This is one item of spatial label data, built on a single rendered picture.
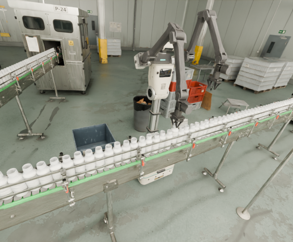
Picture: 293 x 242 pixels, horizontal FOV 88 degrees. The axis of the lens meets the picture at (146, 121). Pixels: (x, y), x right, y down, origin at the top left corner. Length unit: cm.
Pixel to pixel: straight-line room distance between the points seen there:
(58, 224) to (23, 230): 31
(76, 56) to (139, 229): 386
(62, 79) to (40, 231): 350
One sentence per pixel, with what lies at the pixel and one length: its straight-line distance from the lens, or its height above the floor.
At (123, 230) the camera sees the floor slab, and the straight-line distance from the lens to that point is 196.
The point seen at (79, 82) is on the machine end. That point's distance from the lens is 462.
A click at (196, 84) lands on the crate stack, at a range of 459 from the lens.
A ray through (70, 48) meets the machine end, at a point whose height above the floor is 119.
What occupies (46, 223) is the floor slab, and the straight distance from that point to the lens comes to 214.
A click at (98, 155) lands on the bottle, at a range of 98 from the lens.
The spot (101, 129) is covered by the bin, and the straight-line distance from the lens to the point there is 160.
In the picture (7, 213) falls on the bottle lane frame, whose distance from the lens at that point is 114.
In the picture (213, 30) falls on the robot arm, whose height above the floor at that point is 183.
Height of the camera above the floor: 181
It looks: 32 degrees down
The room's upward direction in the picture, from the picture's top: 7 degrees clockwise
